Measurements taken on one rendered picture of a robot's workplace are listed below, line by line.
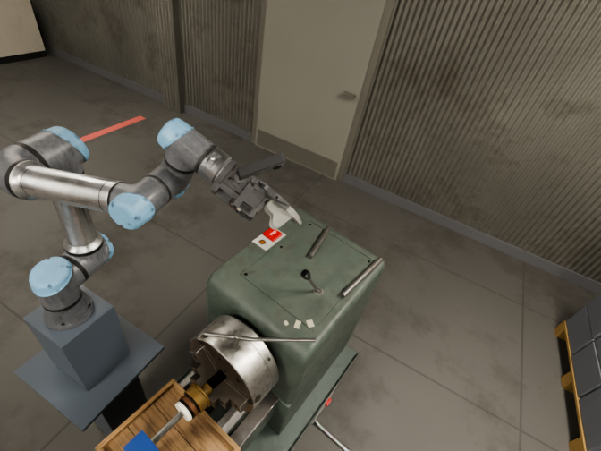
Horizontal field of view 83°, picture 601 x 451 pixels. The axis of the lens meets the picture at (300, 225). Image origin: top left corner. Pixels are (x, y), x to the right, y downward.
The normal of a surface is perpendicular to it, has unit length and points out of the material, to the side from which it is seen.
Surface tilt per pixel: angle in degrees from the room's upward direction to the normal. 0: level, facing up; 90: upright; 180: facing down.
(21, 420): 0
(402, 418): 0
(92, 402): 0
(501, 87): 90
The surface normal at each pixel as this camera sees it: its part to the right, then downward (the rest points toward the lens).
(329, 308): 0.16, -0.73
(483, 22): -0.47, 0.53
